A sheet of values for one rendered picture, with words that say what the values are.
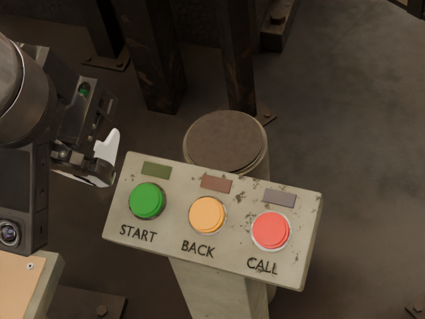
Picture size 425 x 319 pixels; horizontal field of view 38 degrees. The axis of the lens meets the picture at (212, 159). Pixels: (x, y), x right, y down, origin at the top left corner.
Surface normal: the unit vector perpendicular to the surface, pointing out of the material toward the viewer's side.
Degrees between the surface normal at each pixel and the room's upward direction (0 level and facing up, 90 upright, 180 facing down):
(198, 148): 0
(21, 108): 95
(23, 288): 0
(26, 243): 48
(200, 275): 90
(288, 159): 0
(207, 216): 20
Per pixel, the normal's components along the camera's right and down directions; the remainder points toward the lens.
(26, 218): -0.34, 0.22
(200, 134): -0.11, -0.56
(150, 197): -0.22, -0.25
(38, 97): 0.95, 0.15
